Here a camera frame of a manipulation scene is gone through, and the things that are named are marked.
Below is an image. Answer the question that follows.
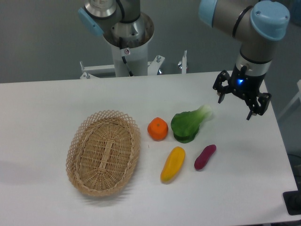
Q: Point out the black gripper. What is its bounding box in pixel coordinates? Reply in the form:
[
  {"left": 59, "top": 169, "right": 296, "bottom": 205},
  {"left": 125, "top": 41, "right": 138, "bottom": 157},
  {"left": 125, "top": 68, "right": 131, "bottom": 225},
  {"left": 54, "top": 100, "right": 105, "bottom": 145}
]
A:
[{"left": 213, "top": 65, "right": 272, "bottom": 120}]

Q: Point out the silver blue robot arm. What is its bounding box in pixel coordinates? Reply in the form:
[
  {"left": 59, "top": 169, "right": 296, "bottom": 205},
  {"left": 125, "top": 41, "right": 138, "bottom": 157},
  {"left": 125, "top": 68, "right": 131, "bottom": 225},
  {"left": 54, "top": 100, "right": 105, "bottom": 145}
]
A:
[{"left": 78, "top": 0, "right": 290, "bottom": 116}]

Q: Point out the purple sweet potato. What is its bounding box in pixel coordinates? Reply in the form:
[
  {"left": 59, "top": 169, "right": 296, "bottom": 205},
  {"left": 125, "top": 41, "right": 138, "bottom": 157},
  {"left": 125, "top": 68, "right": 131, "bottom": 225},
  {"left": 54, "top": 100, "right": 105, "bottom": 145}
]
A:
[{"left": 194, "top": 144, "right": 217, "bottom": 170}]

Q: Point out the green bok choy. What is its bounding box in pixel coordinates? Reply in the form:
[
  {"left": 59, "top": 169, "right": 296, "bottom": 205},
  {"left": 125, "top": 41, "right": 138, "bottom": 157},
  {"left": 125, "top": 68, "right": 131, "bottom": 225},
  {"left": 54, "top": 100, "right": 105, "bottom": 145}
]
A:
[{"left": 171, "top": 105, "right": 212, "bottom": 143}]

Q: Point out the orange tangerine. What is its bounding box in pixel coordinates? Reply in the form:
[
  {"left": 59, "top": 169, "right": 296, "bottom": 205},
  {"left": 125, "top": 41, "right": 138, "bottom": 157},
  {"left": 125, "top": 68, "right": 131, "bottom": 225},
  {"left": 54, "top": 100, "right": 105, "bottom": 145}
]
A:
[{"left": 147, "top": 117, "right": 168, "bottom": 141}]

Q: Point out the yellow mango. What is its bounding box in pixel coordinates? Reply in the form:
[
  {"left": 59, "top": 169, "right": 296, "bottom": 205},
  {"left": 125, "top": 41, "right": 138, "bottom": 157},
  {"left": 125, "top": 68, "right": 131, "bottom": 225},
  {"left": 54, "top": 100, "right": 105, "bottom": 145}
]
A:
[{"left": 160, "top": 146, "right": 186, "bottom": 184}]

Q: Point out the black device at edge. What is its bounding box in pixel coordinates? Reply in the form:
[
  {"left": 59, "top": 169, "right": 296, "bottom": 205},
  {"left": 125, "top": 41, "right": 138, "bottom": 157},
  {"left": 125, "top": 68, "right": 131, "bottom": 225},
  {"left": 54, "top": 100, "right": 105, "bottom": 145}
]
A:
[{"left": 283, "top": 191, "right": 301, "bottom": 216}]

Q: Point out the woven wicker basket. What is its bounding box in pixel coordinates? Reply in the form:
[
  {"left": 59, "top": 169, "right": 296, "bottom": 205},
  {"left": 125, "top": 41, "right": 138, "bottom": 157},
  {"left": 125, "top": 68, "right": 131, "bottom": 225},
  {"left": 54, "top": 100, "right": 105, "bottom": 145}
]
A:
[{"left": 66, "top": 110, "right": 141, "bottom": 197}]

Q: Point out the black cable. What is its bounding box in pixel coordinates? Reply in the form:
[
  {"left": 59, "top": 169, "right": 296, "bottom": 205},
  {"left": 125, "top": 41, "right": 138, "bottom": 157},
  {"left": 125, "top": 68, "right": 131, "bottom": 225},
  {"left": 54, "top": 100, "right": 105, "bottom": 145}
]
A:
[{"left": 119, "top": 37, "right": 134, "bottom": 77}]

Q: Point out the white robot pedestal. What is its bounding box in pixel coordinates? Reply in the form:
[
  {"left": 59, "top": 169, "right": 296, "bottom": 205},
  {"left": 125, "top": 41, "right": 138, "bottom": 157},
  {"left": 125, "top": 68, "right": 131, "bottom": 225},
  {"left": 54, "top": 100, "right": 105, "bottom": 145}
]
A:
[{"left": 103, "top": 12, "right": 154, "bottom": 67}]

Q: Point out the white metal base frame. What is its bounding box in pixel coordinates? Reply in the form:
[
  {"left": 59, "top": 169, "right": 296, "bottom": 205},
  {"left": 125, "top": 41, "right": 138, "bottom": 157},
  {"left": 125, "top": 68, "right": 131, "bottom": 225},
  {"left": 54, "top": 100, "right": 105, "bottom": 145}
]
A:
[{"left": 79, "top": 49, "right": 189, "bottom": 79}]

